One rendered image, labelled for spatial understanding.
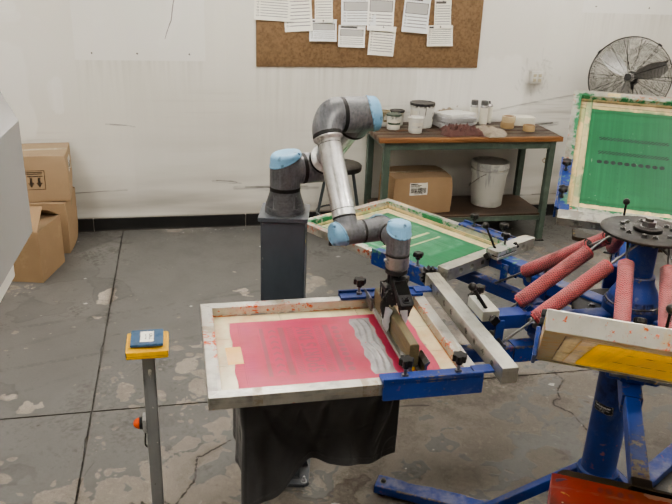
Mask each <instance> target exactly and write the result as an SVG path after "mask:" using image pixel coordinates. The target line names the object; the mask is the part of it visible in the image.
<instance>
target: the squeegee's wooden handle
mask: <svg viewBox="0 0 672 504"><path fill-rule="evenodd" d="M381 301H382V299H381V297H380V287H378V288H375V293H374V309H375V308H376V310H377V311H378V313H379V315H380V316H381V310H380V303H381ZM389 307H390V308H391V309H392V310H393V312H392V315H391V316H390V323H389V332H390V334H391V335H392V337H393V339H394V341H395V342H396V344H397V346H398V347H399V349H400V351H402V352H404V353H405V355H410V357H414V364H413V366H412V367H417V366H418V358H419V347H420V346H419V344H418V342H417V341H416V339H415V338H414V336H413V334H412V333H411V331H410V330H409V328H408V327H407V325H406V324H405V322H404V320H403V319H402V317H401V316H400V314H399V313H398V311H397V309H396V308H395V306H393V307H391V306H390V305H389Z"/></svg>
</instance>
